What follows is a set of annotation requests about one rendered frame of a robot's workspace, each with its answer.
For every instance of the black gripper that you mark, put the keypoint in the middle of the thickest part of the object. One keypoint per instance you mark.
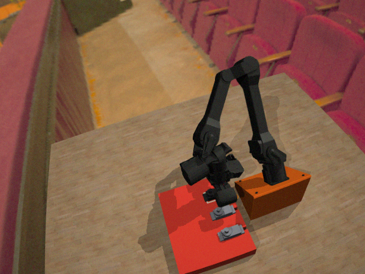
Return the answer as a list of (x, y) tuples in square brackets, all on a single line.
[(223, 193)]

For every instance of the red flat panel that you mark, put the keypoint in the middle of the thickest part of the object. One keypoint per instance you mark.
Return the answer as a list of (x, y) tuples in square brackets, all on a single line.
[(203, 236)]

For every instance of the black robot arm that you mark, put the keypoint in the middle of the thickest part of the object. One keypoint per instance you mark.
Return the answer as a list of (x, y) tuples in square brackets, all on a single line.
[(207, 156)]

